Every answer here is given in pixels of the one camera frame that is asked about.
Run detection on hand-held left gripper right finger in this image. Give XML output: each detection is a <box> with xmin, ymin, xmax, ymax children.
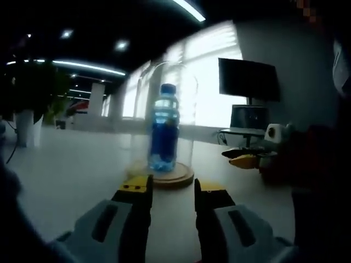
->
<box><xmin>194</xmin><ymin>178</ymin><xmax>300</xmax><ymax>263</ymax></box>

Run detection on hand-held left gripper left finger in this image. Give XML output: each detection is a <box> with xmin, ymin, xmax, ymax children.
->
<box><xmin>52</xmin><ymin>174</ymin><xmax>154</xmax><ymax>263</ymax></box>

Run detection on clear glass dome cover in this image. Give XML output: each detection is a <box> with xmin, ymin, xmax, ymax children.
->
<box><xmin>127</xmin><ymin>61</ymin><xmax>200</xmax><ymax>179</ymax></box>

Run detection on round wooden base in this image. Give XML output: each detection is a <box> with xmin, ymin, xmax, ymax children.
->
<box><xmin>127</xmin><ymin>161</ymin><xmax>194</xmax><ymax>190</ymax></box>

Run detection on blue Mizone drink bottle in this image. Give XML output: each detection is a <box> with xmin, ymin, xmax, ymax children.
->
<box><xmin>147</xmin><ymin>83</ymin><xmax>181</xmax><ymax>173</ymax></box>

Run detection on open laptop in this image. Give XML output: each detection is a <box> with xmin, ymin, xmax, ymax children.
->
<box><xmin>230</xmin><ymin>104</ymin><xmax>271</xmax><ymax>129</ymax></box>

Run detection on laptop stand table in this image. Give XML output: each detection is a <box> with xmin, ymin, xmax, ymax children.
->
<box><xmin>220</xmin><ymin>127</ymin><xmax>267</xmax><ymax>146</ymax></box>

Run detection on black monitor screen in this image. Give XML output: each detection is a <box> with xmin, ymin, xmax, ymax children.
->
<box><xmin>218</xmin><ymin>57</ymin><xmax>281</xmax><ymax>103</ymax></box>

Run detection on window blinds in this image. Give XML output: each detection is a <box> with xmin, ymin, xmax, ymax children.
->
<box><xmin>101</xmin><ymin>20</ymin><xmax>247</xmax><ymax>128</ymax></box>

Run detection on white counter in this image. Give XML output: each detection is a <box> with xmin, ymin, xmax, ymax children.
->
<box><xmin>56</xmin><ymin>113</ymin><xmax>119</xmax><ymax>132</ymax></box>

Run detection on red white background object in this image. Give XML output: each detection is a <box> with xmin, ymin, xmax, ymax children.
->
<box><xmin>67</xmin><ymin>102</ymin><xmax>90</xmax><ymax>115</ymax></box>

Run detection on white plant pot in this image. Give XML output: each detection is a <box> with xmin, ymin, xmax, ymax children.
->
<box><xmin>15</xmin><ymin>109</ymin><xmax>43</xmax><ymax>148</ymax></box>

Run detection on straight ceiling light strip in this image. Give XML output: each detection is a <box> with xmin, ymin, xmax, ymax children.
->
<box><xmin>171</xmin><ymin>0</ymin><xmax>207</xmax><ymax>22</ymax></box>

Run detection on green potted plant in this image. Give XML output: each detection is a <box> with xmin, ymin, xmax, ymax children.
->
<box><xmin>0</xmin><ymin>58</ymin><xmax>70</xmax><ymax>123</ymax></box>

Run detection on long curved ceiling light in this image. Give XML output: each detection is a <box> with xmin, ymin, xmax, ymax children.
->
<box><xmin>5</xmin><ymin>58</ymin><xmax>127</xmax><ymax>77</ymax></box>

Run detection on thin black cable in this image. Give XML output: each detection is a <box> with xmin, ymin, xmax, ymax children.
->
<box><xmin>4</xmin><ymin>120</ymin><xmax>19</xmax><ymax>165</ymax></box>

